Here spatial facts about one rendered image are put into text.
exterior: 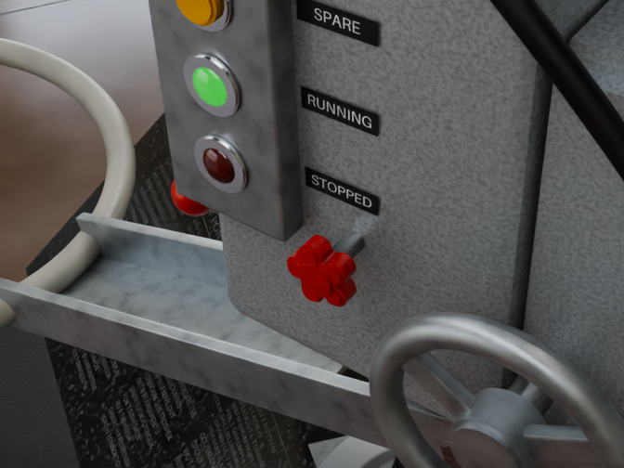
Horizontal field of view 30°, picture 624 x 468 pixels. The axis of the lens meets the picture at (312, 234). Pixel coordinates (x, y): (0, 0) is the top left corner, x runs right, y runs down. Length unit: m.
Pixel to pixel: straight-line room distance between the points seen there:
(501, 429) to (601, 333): 0.07
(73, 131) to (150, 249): 1.79
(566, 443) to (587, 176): 0.12
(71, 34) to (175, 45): 2.63
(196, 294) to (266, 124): 0.47
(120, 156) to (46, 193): 1.47
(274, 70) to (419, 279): 0.14
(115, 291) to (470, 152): 0.61
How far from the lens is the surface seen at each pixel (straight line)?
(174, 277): 1.08
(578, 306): 0.58
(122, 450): 1.28
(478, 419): 0.57
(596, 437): 0.54
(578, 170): 0.53
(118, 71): 3.05
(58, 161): 2.78
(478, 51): 0.51
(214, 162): 0.62
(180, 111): 0.63
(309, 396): 0.85
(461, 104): 0.53
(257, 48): 0.56
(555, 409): 1.10
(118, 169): 1.21
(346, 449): 1.02
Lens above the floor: 1.65
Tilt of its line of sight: 42 degrees down
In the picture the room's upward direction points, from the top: 3 degrees counter-clockwise
